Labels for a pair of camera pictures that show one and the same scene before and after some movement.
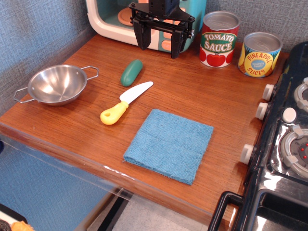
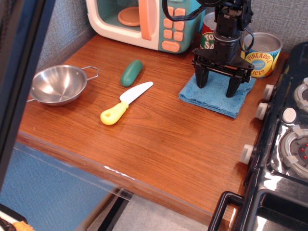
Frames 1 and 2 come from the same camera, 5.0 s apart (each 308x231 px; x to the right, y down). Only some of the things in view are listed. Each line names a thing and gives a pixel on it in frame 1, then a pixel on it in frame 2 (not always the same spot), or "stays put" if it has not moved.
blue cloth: [171, 145] → [213, 95]
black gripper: [166, 13] → [226, 57]
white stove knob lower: [246, 153] stays put
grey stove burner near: [293, 150] stays put
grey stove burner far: [298, 93] stays put
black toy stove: [275, 197] stays put
